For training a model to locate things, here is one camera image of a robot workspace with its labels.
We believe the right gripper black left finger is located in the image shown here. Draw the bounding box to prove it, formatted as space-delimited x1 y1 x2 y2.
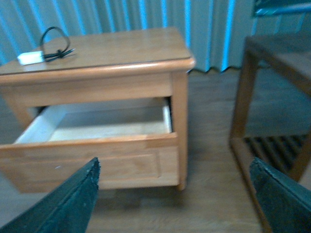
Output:
0 157 100 233

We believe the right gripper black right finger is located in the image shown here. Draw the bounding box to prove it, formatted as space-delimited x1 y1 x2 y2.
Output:
250 157 311 233

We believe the wooden drawer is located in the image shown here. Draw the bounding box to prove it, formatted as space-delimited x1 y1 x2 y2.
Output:
0 98 179 193

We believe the black charger cable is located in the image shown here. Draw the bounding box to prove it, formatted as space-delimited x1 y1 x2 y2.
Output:
40 26 76 63

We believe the white charger adapter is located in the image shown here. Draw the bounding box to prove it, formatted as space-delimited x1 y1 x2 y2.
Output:
17 50 44 66

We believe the dark wooden side table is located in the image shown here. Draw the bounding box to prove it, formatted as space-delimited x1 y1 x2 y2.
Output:
229 32 311 233

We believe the wooden nightstand cabinet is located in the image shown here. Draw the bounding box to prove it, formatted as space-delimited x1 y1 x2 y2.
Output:
0 28 195 190

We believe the pale pleated curtain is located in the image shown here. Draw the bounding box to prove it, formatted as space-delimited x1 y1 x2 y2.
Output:
0 0 311 72

